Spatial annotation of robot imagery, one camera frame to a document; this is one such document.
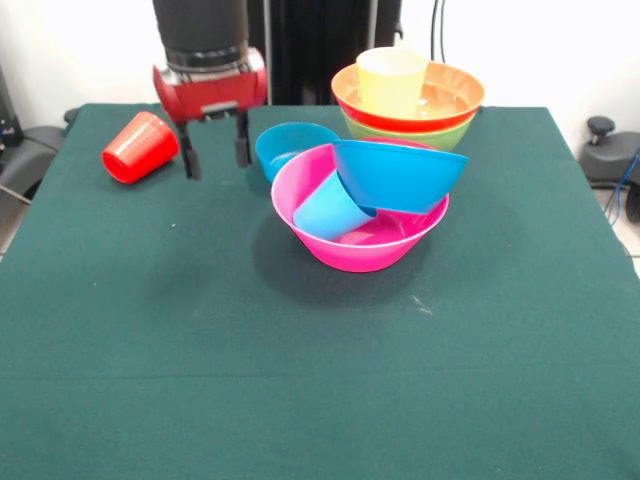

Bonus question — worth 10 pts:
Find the black pedestal leg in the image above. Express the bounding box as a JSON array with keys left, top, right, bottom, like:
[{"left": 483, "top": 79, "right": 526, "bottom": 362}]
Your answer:
[
  {"left": 578, "top": 116, "right": 640, "bottom": 224},
  {"left": 0, "top": 107, "right": 81, "bottom": 201}
]

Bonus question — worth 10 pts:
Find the large orange bowl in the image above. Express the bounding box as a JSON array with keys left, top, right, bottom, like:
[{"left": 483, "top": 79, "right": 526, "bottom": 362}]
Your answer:
[{"left": 330, "top": 60, "right": 486, "bottom": 134}]

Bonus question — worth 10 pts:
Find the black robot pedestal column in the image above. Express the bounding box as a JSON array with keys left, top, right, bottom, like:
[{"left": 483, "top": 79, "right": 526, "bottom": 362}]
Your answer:
[{"left": 247, "top": 0, "right": 404, "bottom": 106}]

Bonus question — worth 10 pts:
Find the black hanging cable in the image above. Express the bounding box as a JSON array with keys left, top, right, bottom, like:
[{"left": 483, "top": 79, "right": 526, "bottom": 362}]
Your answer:
[{"left": 429, "top": 0, "right": 450, "bottom": 64}]

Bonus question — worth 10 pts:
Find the green bowl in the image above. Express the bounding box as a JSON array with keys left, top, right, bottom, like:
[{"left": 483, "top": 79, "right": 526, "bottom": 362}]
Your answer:
[{"left": 342, "top": 112, "right": 476, "bottom": 153}]

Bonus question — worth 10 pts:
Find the large pink bowl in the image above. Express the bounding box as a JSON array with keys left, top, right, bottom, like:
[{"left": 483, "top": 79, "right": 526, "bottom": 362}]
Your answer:
[{"left": 270, "top": 144, "right": 451, "bottom": 274}]

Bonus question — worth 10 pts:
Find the dark green tablecloth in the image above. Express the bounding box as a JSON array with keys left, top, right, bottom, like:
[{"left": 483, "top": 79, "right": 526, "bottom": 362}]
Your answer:
[{"left": 0, "top": 103, "right": 640, "bottom": 480}]

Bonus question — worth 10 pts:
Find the blue cable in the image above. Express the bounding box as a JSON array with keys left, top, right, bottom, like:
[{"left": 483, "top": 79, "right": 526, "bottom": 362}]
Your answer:
[{"left": 606, "top": 147, "right": 640, "bottom": 224}]

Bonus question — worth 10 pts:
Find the large blue bowl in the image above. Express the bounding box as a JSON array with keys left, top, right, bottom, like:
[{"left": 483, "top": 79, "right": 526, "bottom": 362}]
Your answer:
[{"left": 332, "top": 139, "right": 470, "bottom": 215}]

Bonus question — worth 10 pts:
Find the red cup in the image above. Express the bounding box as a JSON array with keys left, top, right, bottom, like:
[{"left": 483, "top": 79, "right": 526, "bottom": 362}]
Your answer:
[{"left": 101, "top": 110, "right": 180, "bottom": 185}]

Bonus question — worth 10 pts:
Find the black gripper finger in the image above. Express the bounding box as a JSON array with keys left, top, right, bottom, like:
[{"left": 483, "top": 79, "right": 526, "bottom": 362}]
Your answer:
[
  {"left": 234, "top": 108, "right": 253, "bottom": 170},
  {"left": 173, "top": 119, "right": 203, "bottom": 182}
]

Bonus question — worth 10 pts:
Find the blue cup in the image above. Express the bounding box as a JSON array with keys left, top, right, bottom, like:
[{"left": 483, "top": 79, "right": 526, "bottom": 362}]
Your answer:
[{"left": 292, "top": 169, "right": 377, "bottom": 242}]

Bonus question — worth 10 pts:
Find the small blue bowl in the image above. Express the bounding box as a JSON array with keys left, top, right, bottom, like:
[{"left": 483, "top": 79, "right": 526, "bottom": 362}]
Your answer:
[{"left": 254, "top": 122, "right": 341, "bottom": 184}]

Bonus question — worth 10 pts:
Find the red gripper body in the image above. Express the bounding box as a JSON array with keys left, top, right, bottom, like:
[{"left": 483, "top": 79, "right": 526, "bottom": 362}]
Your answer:
[{"left": 152, "top": 47, "right": 270, "bottom": 124}]

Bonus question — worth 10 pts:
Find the small crimson bowl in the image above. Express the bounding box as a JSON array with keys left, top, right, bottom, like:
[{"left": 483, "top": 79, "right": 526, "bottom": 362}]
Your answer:
[{"left": 362, "top": 137, "right": 441, "bottom": 151}]

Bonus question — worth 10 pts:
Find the yellow cup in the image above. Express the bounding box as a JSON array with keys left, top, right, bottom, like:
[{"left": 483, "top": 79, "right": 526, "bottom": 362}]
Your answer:
[{"left": 355, "top": 47, "right": 430, "bottom": 120}]

